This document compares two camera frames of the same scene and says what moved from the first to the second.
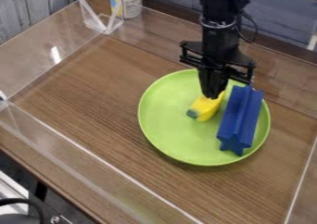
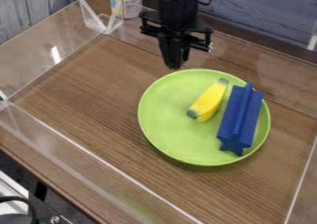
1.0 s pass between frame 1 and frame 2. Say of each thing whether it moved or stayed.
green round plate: stayed
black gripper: moved
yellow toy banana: stayed
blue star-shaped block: stayed
